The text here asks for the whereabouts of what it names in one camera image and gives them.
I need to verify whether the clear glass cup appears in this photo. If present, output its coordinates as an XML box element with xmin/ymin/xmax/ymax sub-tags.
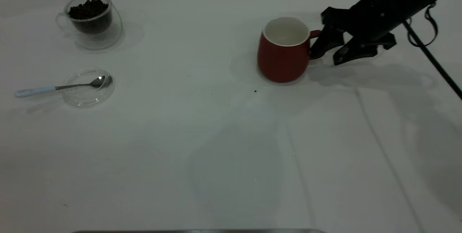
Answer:
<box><xmin>56</xmin><ymin>0</ymin><xmax>123</xmax><ymax>50</ymax></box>

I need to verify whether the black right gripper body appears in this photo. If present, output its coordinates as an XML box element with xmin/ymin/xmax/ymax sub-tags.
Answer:
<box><xmin>321</xmin><ymin>0</ymin><xmax>430</xmax><ymax>43</ymax></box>

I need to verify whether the clear glass saucer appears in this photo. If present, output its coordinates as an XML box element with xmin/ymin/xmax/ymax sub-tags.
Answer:
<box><xmin>61</xmin><ymin>69</ymin><xmax>116</xmax><ymax>108</ymax></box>

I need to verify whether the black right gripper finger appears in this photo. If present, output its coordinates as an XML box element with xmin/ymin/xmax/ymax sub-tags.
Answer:
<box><xmin>333</xmin><ymin>34</ymin><xmax>396</xmax><ymax>66</ymax></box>
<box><xmin>310</xmin><ymin>24</ymin><xmax>345</xmax><ymax>60</ymax></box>

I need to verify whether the spoon with pale handle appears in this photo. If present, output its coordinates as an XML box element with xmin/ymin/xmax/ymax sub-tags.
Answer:
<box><xmin>14</xmin><ymin>75</ymin><xmax>113</xmax><ymax>98</ymax></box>

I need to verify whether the red ceramic mug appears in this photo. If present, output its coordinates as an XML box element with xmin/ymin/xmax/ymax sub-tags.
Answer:
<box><xmin>257</xmin><ymin>17</ymin><xmax>322</xmax><ymax>83</ymax></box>

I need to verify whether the black looped cable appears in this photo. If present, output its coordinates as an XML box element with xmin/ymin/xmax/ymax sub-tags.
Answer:
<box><xmin>407</xmin><ymin>4</ymin><xmax>439</xmax><ymax>48</ymax></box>

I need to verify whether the black straight cable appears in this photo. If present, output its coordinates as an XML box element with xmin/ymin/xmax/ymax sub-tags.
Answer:
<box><xmin>402</xmin><ymin>21</ymin><xmax>462</xmax><ymax>100</ymax></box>

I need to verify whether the pile of coffee beans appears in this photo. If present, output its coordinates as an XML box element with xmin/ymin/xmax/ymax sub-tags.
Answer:
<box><xmin>68</xmin><ymin>0</ymin><xmax>112</xmax><ymax>35</ymax></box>

